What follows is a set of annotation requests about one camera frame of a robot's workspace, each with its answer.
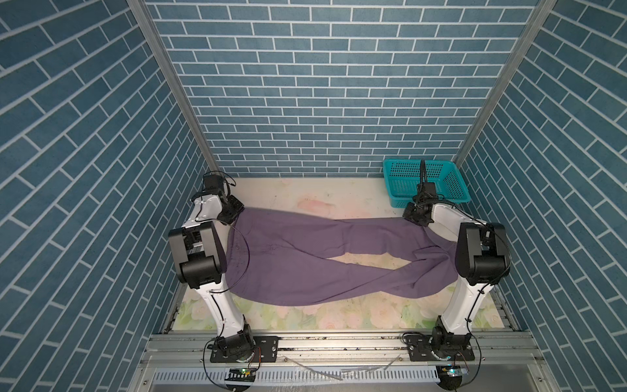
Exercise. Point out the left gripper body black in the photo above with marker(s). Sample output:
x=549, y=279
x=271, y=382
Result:
x=233, y=207

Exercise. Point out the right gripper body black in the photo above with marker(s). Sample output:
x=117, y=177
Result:
x=411, y=213

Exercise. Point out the teal plastic basket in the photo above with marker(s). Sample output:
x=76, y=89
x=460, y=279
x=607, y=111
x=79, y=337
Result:
x=402, y=177

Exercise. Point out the purple trousers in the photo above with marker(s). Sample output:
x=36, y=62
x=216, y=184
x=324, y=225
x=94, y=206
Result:
x=292, y=259

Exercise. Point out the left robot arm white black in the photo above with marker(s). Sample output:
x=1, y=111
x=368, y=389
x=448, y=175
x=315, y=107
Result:
x=200, y=262

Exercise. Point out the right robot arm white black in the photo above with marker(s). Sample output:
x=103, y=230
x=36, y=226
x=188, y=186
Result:
x=482, y=259

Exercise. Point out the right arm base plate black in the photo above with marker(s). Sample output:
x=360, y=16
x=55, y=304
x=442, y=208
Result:
x=426, y=348

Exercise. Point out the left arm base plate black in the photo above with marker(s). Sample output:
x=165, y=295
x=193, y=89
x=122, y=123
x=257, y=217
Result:
x=245, y=349

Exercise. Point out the aluminium front rail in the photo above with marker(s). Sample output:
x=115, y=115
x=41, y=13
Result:
x=495, y=347

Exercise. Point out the white slotted cable duct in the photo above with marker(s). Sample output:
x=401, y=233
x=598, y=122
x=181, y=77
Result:
x=286, y=376

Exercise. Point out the left corner aluminium post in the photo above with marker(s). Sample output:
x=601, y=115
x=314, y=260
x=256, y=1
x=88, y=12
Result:
x=148, y=28

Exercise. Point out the corner aluminium post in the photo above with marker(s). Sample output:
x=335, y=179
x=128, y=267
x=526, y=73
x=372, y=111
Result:
x=536, y=20
x=148, y=28

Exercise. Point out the right corner aluminium post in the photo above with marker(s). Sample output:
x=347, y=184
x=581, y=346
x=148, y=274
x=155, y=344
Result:
x=536, y=20

